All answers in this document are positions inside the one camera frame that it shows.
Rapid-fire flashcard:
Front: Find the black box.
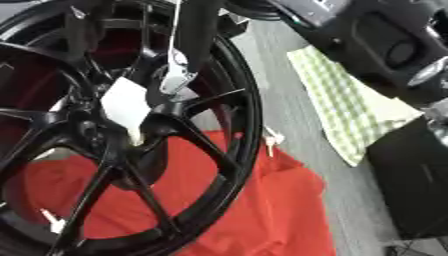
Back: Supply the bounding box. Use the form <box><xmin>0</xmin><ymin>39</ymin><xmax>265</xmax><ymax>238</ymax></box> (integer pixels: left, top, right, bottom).
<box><xmin>365</xmin><ymin>116</ymin><xmax>448</xmax><ymax>240</ymax></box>

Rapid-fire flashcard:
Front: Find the black spoked wheel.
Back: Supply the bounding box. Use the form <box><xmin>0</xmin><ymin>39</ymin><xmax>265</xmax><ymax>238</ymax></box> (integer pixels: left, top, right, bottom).
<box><xmin>0</xmin><ymin>0</ymin><xmax>266</xmax><ymax>256</ymax></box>

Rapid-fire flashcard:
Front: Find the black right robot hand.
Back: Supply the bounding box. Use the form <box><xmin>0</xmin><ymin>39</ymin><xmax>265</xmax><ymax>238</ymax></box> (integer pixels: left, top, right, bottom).
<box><xmin>61</xmin><ymin>0</ymin><xmax>228</xmax><ymax>98</ymax></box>

